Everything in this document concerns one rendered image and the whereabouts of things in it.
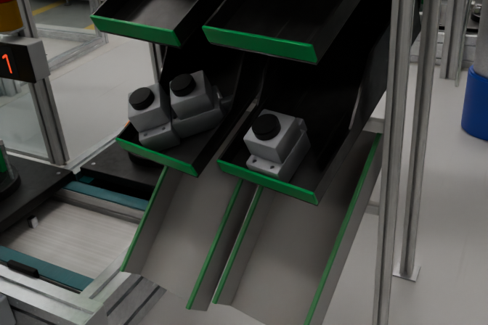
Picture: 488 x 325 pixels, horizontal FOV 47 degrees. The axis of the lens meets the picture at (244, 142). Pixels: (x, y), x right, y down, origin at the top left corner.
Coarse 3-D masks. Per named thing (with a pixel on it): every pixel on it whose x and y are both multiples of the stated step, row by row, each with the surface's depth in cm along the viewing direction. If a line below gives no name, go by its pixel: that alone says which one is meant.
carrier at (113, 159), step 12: (96, 156) 116; (108, 156) 116; (120, 156) 115; (132, 156) 112; (84, 168) 112; (96, 168) 112; (108, 168) 111; (120, 168) 111; (132, 168) 111; (144, 168) 110; (156, 168) 110; (108, 180) 110; (120, 180) 108; (132, 180) 107; (144, 180) 107; (156, 180) 106
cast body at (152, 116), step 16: (128, 96) 69; (144, 96) 66; (160, 96) 67; (128, 112) 67; (144, 112) 66; (160, 112) 67; (144, 128) 68; (160, 128) 68; (144, 144) 69; (160, 144) 69; (176, 144) 69
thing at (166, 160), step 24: (168, 48) 74; (192, 48) 78; (216, 48) 79; (168, 72) 75; (192, 72) 78; (216, 72) 76; (240, 72) 67; (240, 96) 68; (120, 144) 72; (192, 144) 69; (216, 144) 67; (192, 168) 64
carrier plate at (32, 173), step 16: (16, 160) 117; (32, 160) 116; (32, 176) 111; (48, 176) 110; (64, 176) 110; (16, 192) 106; (32, 192) 105; (48, 192) 107; (0, 208) 102; (16, 208) 101; (32, 208) 104; (0, 224) 98
